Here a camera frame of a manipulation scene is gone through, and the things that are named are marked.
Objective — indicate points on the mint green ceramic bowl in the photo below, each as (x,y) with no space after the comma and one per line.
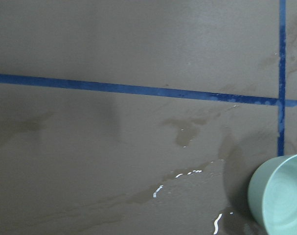
(272,195)

